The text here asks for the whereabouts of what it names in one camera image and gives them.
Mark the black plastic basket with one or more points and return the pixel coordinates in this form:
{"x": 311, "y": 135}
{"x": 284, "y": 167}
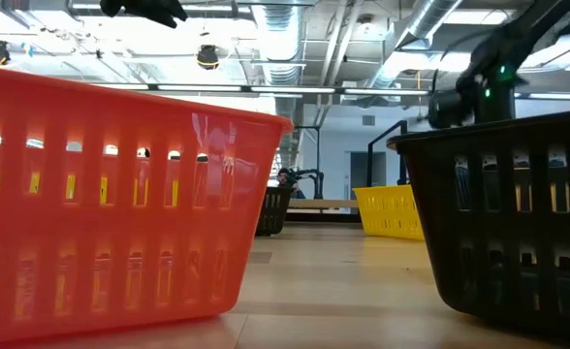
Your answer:
{"x": 508, "y": 228}
{"x": 277, "y": 191}

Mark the yellow plastic basket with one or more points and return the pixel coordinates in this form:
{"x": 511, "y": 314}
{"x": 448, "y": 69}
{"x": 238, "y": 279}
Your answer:
{"x": 70, "y": 186}
{"x": 553, "y": 198}
{"x": 387, "y": 194}

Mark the red-orange plastic basket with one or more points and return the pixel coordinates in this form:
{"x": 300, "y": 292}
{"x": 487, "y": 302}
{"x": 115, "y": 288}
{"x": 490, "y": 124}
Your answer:
{"x": 120, "y": 220}

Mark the black background robot arm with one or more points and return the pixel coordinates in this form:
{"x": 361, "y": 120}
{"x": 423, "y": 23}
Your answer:
{"x": 319, "y": 184}

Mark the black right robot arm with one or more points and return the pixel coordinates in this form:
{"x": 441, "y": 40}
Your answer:
{"x": 503, "y": 53}

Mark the long ceiling light strip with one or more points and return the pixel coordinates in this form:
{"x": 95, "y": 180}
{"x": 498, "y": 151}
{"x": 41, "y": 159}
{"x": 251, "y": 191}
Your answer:
{"x": 198, "y": 88}
{"x": 556, "y": 96}

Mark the grey door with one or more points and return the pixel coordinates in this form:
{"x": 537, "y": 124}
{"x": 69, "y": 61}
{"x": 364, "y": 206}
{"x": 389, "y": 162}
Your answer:
{"x": 362, "y": 169}

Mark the person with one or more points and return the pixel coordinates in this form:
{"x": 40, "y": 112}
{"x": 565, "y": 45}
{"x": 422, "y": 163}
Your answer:
{"x": 285, "y": 179}

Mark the silver ventilation duct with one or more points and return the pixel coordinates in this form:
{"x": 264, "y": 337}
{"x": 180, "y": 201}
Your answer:
{"x": 430, "y": 19}
{"x": 280, "y": 39}

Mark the wall air vent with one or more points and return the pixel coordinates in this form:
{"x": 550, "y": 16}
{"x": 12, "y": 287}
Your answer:
{"x": 369, "y": 120}

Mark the black metal frame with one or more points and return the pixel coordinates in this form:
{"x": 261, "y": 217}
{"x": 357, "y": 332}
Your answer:
{"x": 369, "y": 165}
{"x": 318, "y": 155}

